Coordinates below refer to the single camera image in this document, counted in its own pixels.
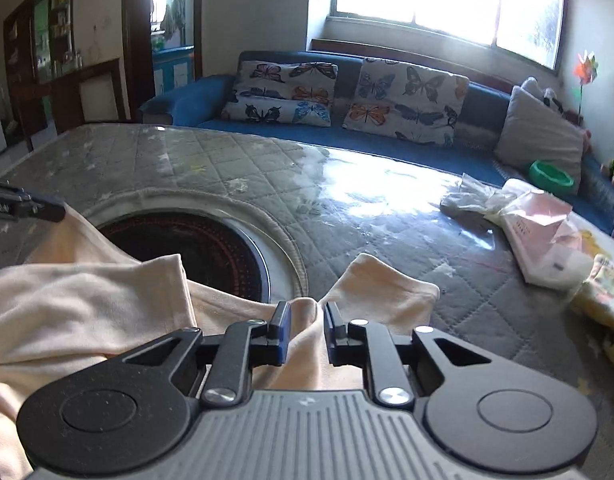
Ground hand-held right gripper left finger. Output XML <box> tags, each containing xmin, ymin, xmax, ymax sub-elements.
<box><xmin>109</xmin><ymin>301</ymin><xmax>293</xmax><ymax>409</ymax></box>

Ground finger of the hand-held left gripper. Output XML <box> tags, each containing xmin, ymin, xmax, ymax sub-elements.
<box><xmin>0</xmin><ymin>175</ymin><xmax>66</xmax><ymax>224</ymax></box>

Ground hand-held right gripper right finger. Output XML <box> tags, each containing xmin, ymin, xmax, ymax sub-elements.
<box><xmin>323</xmin><ymin>301</ymin><xmax>493</xmax><ymax>409</ymax></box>

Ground cream garment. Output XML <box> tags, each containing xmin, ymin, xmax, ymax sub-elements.
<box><xmin>0</xmin><ymin>205</ymin><xmax>440</xmax><ymax>480</ymax></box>

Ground hanging clothes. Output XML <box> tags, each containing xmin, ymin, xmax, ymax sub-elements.
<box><xmin>159</xmin><ymin>0</ymin><xmax>188</xmax><ymax>36</ymax></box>

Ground dark wooden cabinet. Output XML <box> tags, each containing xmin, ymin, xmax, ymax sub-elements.
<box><xmin>2</xmin><ymin>0</ymin><xmax>122</xmax><ymax>136</ymax></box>

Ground grey quilted table cover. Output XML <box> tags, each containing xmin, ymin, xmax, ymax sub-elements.
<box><xmin>0</xmin><ymin>122</ymin><xmax>614</xmax><ymax>411</ymax></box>

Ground blue sofa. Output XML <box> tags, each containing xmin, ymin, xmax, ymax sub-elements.
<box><xmin>139</xmin><ymin>50</ymin><xmax>614</xmax><ymax>236</ymax></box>

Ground blue low cabinet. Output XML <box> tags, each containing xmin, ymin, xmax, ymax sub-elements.
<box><xmin>152</xmin><ymin>45</ymin><xmax>195</xmax><ymax>96</ymax></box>

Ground clear plastic bag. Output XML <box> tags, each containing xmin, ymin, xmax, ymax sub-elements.
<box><xmin>439</xmin><ymin>172</ymin><xmax>528</xmax><ymax>222</ymax></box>

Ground small butterfly print cushion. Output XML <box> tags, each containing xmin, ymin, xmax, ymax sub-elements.
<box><xmin>234</xmin><ymin>60</ymin><xmax>338</xmax><ymax>103</ymax></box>
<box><xmin>221</xmin><ymin>95</ymin><xmax>333</xmax><ymax>126</ymax></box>

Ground pink packaged garment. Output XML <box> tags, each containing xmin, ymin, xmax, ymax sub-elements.
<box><xmin>502</xmin><ymin>192</ymin><xmax>595</xmax><ymax>288</ymax></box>

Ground large butterfly print cushion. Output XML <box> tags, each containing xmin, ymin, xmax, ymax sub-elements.
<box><xmin>343</xmin><ymin>57</ymin><xmax>470</xmax><ymax>147</ymax></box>

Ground grey cushion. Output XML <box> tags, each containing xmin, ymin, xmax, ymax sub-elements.
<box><xmin>494</xmin><ymin>86</ymin><xmax>585</xmax><ymax>196</ymax></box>

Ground orange hanging decoration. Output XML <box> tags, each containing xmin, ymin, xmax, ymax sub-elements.
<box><xmin>572</xmin><ymin>50</ymin><xmax>600</xmax><ymax>126</ymax></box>

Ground dark wooden door frame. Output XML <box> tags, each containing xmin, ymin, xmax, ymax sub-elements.
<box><xmin>122</xmin><ymin>0</ymin><xmax>204</xmax><ymax>123</ymax></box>

